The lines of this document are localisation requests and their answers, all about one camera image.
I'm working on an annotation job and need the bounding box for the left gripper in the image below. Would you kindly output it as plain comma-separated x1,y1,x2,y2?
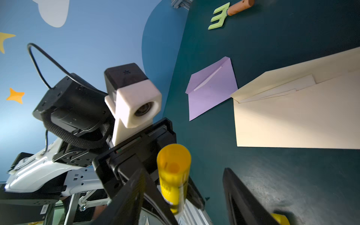
92,117,206,225

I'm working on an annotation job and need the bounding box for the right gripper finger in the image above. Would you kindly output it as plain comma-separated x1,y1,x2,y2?
223,168,278,225

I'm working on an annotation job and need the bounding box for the yellow glue stick cap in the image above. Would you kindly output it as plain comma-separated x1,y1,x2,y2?
271,213,290,225

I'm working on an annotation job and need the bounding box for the yellow glue stick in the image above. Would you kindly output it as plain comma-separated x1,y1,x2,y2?
157,144,191,215

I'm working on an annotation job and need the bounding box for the cream yellow envelope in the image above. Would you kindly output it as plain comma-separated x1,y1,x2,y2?
232,48,360,149

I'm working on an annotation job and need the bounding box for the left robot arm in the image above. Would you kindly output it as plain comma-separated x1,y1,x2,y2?
1,70,211,225

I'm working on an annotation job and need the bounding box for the purple envelope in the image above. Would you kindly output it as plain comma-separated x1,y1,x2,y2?
185,57,238,121

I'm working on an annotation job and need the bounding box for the green toy garden fork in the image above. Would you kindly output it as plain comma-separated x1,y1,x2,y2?
207,0,256,31

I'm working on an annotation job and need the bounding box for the aluminium mounting rail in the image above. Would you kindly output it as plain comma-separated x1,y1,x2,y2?
177,200,213,225

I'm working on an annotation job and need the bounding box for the left aluminium frame post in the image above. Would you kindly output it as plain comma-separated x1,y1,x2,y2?
171,0,193,10

